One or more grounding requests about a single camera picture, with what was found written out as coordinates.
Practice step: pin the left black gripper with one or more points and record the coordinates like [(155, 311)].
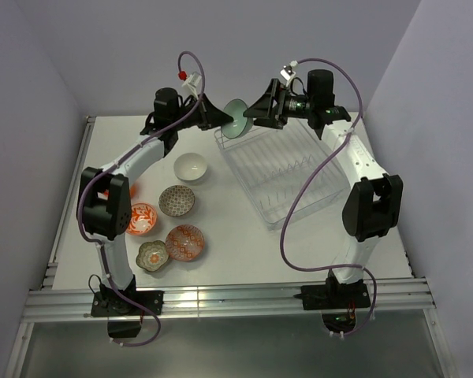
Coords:
[(210, 116)]

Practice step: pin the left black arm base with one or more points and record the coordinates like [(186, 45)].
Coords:
[(124, 320)]

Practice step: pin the aluminium frame rail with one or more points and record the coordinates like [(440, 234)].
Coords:
[(233, 312)]

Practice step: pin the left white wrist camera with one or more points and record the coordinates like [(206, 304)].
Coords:
[(190, 82)]

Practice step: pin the brown patterned ceramic bowl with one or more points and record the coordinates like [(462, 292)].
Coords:
[(176, 200)]

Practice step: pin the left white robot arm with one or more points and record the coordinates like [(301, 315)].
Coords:
[(104, 207)]

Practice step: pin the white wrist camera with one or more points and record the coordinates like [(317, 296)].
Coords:
[(190, 82), (288, 72)]

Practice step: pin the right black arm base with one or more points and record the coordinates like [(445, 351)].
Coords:
[(337, 302)]

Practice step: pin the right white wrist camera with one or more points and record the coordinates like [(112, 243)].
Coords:
[(288, 72)]

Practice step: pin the orange floral ceramic bowl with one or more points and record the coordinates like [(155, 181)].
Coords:
[(143, 219)]

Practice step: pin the orange plastic cup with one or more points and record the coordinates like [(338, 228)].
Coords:
[(132, 192)]

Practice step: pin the grey-green ceramic bowl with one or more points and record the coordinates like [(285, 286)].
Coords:
[(240, 125)]

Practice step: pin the orange geometric blue bowl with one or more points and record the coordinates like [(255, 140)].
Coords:
[(184, 243)]

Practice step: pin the white ceramic bowl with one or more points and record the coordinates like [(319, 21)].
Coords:
[(190, 167)]

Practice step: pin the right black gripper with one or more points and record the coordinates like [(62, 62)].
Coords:
[(264, 113)]

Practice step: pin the white wire dish rack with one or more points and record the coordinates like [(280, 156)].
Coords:
[(273, 165)]

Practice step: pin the green flower-shaped bowl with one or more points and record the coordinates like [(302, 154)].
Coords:
[(152, 256)]

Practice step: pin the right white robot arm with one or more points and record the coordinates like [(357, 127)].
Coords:
[(373, 205)]

